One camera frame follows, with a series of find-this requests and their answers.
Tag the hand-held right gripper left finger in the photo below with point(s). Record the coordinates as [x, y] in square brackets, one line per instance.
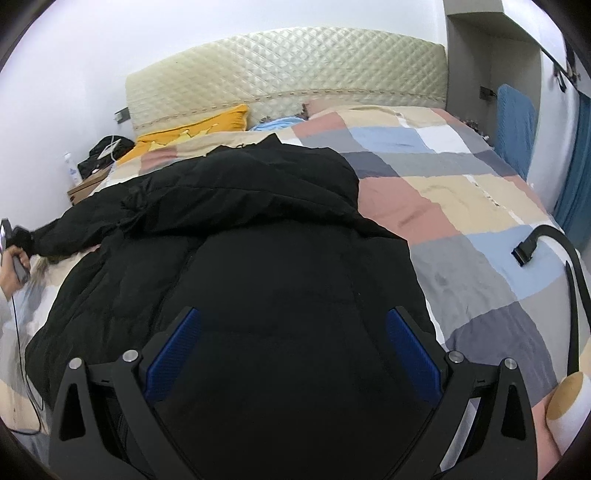
[173, 357]

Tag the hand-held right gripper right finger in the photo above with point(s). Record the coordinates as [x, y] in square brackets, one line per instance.
[413, 357]

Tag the black puffer jacket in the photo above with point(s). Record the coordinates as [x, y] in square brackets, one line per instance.
[258, 240]

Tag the person's left hand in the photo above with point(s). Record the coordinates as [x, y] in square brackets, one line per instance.
[8, 277]

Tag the wooden nightstand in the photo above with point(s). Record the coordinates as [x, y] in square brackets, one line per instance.
[85, 190]

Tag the white plastic bottle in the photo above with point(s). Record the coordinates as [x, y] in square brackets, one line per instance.
[73, 173]

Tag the black bag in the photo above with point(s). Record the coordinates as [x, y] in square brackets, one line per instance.
[94, 162]

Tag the white flat device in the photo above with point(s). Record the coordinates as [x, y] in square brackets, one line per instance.
[111, 148]

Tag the pink cloth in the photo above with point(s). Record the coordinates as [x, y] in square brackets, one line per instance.
[545, 438]

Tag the patchwork checked blanket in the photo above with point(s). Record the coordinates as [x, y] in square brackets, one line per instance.
[461, 207]

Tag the cream brown-spotted plush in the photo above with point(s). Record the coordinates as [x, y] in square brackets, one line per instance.
[570, 410]

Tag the black belt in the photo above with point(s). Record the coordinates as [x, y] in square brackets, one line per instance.
[575, 286]

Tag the yellow pillow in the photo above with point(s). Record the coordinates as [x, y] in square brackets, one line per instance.
[217, 122]

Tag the teal curtain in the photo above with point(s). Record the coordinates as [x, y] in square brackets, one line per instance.
[577, 175]

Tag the blue towel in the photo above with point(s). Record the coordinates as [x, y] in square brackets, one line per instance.
[512, 129]

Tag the light blue cloth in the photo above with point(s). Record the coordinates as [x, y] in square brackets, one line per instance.
[277, 123]

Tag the cream quilted headboard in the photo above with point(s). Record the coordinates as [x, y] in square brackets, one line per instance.
[277, 69]

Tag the black wall socket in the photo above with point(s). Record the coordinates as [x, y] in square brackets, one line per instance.
[487, 93]
[122, 116]

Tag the black hook rail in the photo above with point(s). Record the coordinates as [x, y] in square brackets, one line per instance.
[561, 69]

